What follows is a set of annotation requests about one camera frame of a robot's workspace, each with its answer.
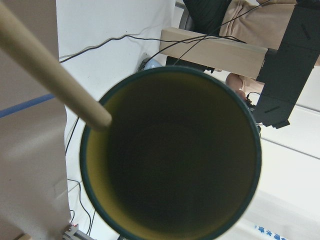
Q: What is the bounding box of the blue-green mug yellow inside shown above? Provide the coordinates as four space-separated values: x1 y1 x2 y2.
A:
79 67 262 240

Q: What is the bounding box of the wooden cup storage rack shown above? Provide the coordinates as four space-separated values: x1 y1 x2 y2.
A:
0 3 112 131

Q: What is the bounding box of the beige cardboard box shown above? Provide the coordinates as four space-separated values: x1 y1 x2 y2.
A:
159 27 268 79

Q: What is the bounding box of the seated person black shirt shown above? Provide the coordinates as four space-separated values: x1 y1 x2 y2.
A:
182 0 298 101

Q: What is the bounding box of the black desk cable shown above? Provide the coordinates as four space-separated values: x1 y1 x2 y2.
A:
58 0 276 64

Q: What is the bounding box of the aluminium frame post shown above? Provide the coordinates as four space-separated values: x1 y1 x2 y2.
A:
252 0 320 129

